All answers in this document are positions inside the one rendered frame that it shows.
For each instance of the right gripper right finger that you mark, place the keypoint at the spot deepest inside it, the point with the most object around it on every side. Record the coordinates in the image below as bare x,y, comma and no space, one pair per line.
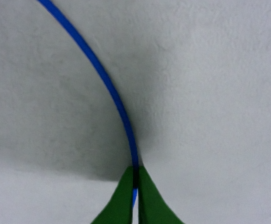
154,209

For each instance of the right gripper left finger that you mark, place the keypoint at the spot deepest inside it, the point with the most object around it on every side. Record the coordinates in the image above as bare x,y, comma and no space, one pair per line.
119,209

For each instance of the blue cable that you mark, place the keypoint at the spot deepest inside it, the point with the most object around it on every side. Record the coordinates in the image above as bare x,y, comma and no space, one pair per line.
65,23

